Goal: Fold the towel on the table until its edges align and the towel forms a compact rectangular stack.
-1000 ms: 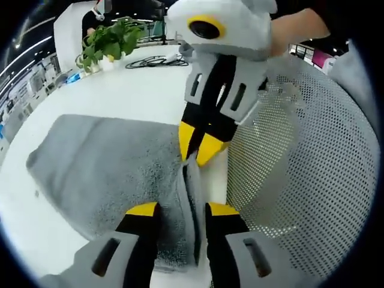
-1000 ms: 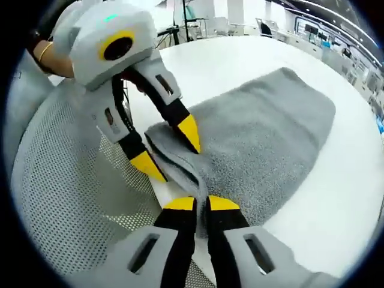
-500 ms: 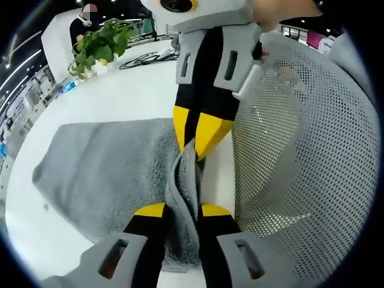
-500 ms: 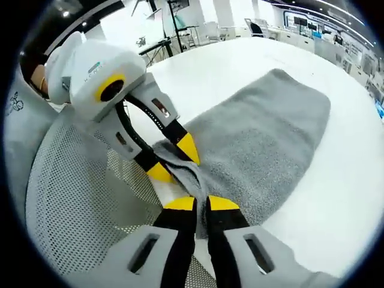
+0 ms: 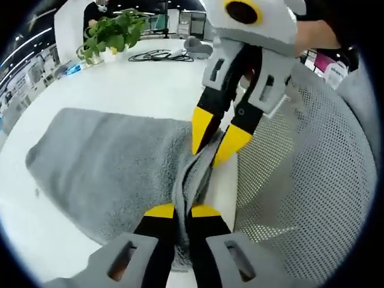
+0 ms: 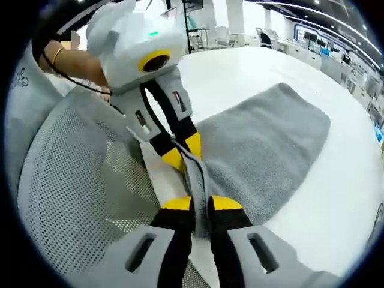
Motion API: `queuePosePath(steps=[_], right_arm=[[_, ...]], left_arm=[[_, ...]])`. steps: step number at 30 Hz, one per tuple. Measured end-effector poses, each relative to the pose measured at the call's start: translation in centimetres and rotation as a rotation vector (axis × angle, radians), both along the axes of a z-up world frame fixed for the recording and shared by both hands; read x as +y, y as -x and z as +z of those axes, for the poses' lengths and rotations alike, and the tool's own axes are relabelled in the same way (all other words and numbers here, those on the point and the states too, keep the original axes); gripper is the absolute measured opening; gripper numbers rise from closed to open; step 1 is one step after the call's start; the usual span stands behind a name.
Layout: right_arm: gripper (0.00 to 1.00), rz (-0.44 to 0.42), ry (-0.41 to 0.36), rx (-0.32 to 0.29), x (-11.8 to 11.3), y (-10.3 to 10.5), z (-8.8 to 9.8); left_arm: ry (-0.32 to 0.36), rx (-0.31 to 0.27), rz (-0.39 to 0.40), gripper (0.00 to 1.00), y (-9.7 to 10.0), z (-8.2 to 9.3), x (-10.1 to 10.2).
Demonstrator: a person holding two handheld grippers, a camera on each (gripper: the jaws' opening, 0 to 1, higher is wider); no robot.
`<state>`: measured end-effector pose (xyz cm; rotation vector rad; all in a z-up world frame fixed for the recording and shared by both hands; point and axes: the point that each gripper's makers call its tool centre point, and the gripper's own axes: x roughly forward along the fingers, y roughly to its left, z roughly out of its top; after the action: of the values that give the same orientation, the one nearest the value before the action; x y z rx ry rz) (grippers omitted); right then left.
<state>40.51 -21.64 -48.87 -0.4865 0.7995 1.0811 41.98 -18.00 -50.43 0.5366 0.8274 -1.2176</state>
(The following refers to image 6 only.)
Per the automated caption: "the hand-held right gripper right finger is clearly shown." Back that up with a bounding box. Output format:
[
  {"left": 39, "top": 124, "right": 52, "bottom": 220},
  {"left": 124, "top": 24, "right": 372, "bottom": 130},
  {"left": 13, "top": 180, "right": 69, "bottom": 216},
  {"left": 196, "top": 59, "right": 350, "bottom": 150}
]
[{"left": 208, "top": 194, "right": 334, "bottom": 288}]

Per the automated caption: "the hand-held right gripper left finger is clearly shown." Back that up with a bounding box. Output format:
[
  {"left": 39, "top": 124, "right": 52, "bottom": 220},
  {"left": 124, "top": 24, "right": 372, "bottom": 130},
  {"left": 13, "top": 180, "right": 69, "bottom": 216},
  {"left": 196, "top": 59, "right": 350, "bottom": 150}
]
[{"left": 71, "top": 196, "right": 194, "bottom": 288}]

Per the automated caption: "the grey towel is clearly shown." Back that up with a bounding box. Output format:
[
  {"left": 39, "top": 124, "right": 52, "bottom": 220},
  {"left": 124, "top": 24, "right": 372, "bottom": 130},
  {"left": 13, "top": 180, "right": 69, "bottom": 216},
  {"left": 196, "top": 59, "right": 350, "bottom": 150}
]
[{"left": 172, "top": 82, "right": 331, "bottom": 241}]

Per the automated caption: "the grey mesh office chair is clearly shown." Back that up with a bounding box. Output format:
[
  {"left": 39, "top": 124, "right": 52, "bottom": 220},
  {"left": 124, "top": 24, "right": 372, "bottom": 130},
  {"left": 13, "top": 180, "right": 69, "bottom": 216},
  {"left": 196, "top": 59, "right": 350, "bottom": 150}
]
[{"left": 17, "top": 89, "right": 211, "bottom": 288}]

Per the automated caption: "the white office chair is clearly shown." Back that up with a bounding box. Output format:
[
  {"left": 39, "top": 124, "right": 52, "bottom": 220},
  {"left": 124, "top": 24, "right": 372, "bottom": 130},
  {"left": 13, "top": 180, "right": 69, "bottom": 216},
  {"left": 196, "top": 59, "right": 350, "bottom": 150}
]
[{"left": 214, "top": 26, "right": 238, "bottom": 48}]

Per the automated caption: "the white table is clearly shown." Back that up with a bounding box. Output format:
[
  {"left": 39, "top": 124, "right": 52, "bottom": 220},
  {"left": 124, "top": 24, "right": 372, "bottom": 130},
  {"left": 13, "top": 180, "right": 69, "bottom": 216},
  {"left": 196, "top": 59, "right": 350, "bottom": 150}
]
[{"left": 140, "top": 46, "right": 383, "bottom": 278}]

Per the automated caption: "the white printed cloth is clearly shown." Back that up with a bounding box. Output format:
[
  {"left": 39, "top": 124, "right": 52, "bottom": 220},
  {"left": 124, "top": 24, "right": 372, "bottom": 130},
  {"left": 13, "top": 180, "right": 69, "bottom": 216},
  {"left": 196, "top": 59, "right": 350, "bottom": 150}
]
[{"left": 5, "top": 44, "right": 74, "bottom": 196}]

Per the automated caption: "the black-backed office chair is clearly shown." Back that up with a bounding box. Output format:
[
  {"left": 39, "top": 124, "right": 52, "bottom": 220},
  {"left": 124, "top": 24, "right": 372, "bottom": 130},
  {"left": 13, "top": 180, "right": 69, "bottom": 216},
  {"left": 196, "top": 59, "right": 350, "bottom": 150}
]
[{"left": 260, "top": 31, "right": 280, "bottom": 49}]

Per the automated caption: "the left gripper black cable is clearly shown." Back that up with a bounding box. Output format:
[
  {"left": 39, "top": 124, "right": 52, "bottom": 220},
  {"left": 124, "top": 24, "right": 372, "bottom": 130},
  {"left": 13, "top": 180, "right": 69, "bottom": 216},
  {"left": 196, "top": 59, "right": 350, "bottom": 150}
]
[{"left": 41, "top": 49, "right": 113, "bottom": 97}]

